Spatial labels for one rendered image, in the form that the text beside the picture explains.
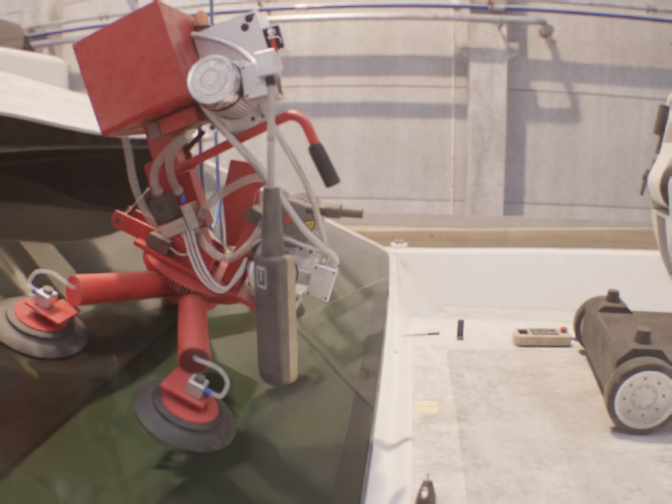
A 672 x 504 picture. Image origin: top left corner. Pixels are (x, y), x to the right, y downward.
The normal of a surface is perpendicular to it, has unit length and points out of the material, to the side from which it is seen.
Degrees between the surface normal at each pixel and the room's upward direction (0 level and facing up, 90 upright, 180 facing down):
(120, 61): 90
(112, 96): 90
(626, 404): 90
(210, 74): 81
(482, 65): 90
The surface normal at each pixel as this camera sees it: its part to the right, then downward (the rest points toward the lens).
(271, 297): -0.67, 0.16
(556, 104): -0.13, 0.22
